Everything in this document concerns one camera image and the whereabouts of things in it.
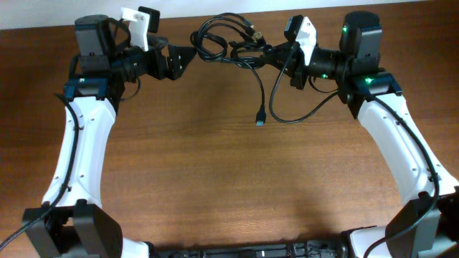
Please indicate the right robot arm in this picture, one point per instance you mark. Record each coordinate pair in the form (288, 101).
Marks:
(427, 224)

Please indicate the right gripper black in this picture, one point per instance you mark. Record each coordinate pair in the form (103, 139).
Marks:
(295, 68)

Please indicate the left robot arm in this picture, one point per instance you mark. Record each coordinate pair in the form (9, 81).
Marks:
(112, 52)

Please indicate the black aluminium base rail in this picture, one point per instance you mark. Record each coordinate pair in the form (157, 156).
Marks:
(251, 249)

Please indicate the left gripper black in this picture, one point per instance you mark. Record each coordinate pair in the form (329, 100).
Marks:
(160, 63)

